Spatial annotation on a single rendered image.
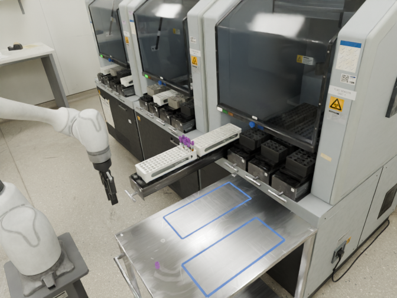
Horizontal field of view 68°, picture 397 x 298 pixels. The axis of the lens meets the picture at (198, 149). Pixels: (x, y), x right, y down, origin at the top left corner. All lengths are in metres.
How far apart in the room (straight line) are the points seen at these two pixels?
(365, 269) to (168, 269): 1.45
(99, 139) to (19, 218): 0.38
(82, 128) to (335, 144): 0.96
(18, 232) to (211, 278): 0.65
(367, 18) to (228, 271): 0.93
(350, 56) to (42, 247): 1.22
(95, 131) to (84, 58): 3.74
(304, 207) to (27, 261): 1.09
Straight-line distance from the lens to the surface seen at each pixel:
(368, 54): 1.12
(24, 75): 4.75
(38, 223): 1.19
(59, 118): 1.29
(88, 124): 1.17
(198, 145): 1.54
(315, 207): 1.40
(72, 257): 1.36
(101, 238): 2.38
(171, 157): 1.46
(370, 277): 2.19
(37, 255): 1.22
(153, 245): 1.12
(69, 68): 4.85
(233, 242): 1.10
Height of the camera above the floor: 1.66
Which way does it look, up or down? 32 degrees down
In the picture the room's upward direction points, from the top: 5 degrees counter-clockwise
